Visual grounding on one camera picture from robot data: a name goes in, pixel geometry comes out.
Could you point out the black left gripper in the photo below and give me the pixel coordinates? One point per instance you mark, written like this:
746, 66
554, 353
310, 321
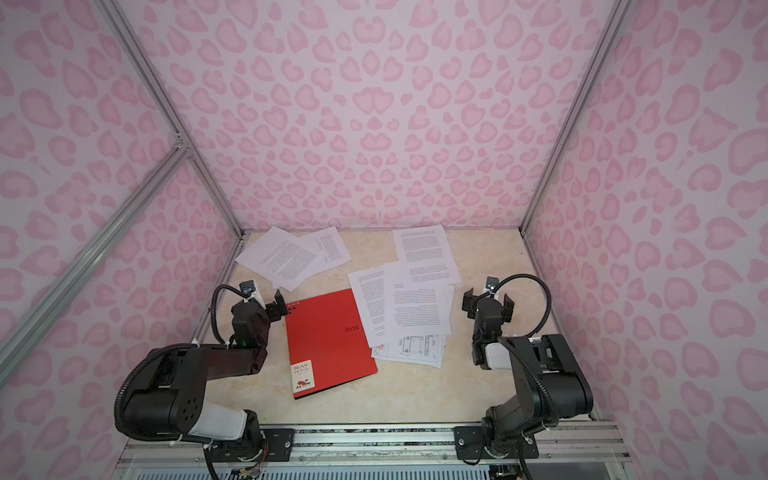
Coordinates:
267, 306

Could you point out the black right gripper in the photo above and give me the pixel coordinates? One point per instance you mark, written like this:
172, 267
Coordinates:
488, 303

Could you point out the red folder black inside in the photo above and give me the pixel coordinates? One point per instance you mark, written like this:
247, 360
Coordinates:
327, 343

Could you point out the printed paper stack top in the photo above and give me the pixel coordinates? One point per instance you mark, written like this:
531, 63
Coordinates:
414, 310

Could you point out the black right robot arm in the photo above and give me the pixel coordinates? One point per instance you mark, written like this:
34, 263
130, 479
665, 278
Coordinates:
549, 384

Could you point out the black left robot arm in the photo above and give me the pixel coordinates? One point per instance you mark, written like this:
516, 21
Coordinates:
163, 397

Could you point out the paper with diagram bottom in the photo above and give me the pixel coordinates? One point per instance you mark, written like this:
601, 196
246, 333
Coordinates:
425, 350

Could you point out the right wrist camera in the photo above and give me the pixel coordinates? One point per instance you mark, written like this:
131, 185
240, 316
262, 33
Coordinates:
491, 286

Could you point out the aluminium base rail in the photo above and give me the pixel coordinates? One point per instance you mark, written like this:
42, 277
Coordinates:
575, 449

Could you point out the diagonal aluminium frame bar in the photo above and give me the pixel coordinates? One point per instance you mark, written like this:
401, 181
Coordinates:
39, 320

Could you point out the right corner aluminium post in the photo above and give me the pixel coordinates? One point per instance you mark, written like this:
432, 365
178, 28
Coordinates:
608, 40

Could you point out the corner aluminium post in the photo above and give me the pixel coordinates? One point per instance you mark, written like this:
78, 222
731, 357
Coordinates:
608, 40
129, 41

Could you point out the left corner aluminium post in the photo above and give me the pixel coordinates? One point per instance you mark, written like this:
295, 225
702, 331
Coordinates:
129, 41

